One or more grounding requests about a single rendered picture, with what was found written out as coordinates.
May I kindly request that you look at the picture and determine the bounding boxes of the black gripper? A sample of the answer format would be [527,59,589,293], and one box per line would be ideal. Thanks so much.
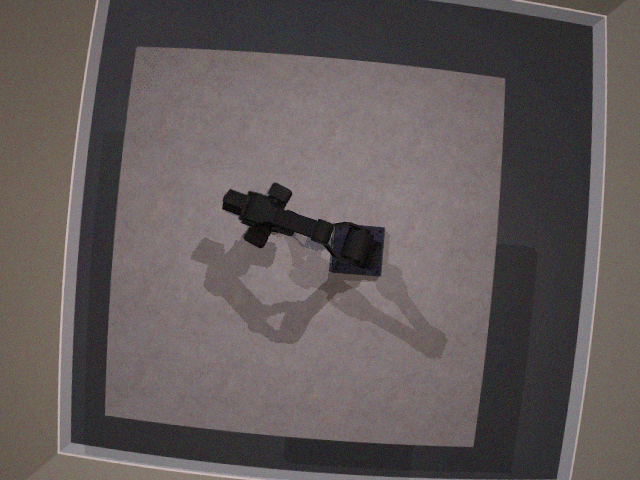
[243,182,292,248]

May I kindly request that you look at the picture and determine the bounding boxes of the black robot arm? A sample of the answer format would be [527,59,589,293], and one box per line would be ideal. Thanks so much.
[222,190,383,270]

